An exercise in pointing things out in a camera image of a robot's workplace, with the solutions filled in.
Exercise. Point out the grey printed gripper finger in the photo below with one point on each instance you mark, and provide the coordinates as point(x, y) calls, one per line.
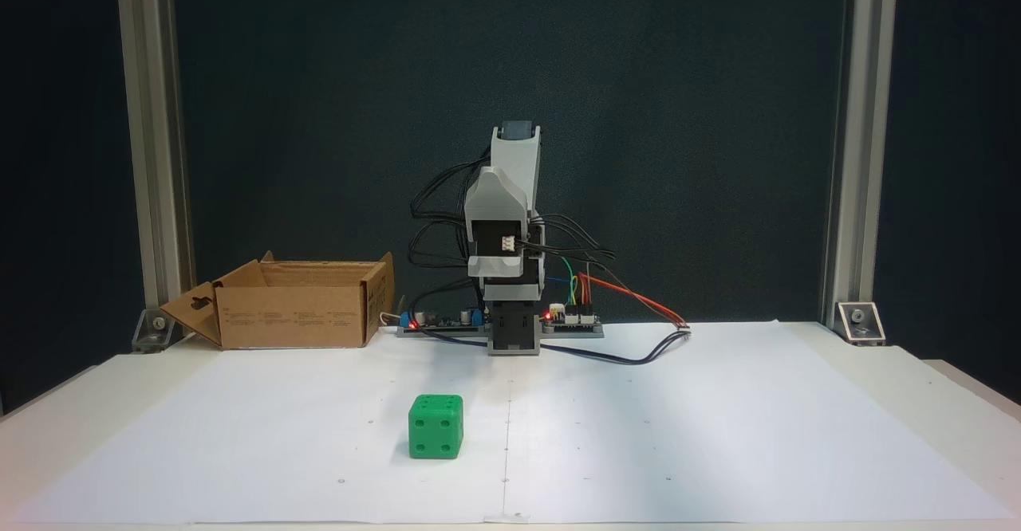
point(498, 190)

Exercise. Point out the green dice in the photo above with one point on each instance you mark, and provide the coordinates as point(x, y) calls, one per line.
point(435, 429)

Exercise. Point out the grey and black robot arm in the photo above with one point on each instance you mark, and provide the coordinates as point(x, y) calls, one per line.
point(514, 168)

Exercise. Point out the blue circuit board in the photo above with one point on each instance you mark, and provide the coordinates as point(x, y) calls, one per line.
point(447, 320)

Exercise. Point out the brown cardboard box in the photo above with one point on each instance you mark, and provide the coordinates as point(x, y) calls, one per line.
point(291, 320)

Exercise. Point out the white paper sheet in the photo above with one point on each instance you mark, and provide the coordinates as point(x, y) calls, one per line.
point(718, 435)

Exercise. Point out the grey base plate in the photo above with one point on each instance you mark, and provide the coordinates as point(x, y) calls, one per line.
point(578, 332)

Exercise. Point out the aluminium frame post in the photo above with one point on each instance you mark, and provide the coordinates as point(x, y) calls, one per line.
point(861, 116)
point(151, 116)

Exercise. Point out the grey metal corner bracket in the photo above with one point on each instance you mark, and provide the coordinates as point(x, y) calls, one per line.
point(860, 324)
point(158, 328)

